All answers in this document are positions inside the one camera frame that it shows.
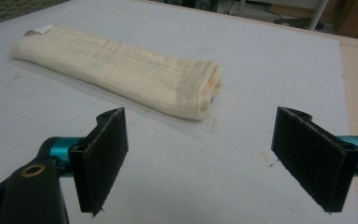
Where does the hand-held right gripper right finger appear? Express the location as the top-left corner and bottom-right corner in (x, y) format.
(270, 105), (358, 214)

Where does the black cable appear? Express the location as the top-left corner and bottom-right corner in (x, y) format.
(264, 6), (324, 31)

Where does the green patterned carpet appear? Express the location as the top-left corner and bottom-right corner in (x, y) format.
(0, 0), (69, 30)

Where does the cream towel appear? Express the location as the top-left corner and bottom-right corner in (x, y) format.
(8, 24), (224, 121)

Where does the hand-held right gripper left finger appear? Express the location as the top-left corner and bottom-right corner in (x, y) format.
(67, 106), (130, 217)

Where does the white metal stand pole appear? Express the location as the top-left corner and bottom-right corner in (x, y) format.
(308, 0), (329, 32)

